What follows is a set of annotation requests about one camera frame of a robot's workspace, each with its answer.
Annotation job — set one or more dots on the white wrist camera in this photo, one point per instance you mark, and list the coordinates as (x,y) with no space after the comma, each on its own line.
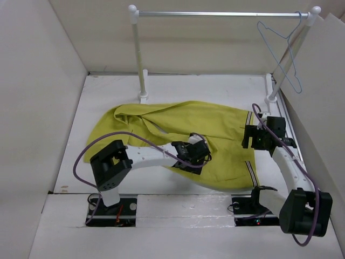
(262,118)
(195,138)

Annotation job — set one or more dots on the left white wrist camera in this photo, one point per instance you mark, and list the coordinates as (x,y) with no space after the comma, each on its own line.
(195,138)

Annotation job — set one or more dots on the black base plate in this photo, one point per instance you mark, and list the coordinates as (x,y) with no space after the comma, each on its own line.
(247,214)
(122,214)

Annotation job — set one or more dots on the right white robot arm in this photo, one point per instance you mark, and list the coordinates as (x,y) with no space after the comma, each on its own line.
(306,210)

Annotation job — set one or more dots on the blue wire hanger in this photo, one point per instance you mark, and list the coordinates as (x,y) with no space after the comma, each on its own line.
(286,65)

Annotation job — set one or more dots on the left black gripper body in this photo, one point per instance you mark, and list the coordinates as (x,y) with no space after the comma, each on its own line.
(194,170)

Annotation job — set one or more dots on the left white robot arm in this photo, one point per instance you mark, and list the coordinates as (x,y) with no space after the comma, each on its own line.
(112,164)

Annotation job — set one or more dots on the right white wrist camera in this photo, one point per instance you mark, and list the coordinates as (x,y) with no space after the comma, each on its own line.
(262,118)

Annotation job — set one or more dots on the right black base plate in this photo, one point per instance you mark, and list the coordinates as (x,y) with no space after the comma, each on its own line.
(247,214)

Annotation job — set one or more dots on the yellow trousers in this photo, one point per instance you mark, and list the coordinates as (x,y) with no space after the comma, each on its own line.
(231,167)

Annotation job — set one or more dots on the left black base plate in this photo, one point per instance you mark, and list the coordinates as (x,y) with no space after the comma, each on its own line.
(122,214)

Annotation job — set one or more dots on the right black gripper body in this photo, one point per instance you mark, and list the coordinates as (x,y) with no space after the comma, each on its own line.
(258,137)

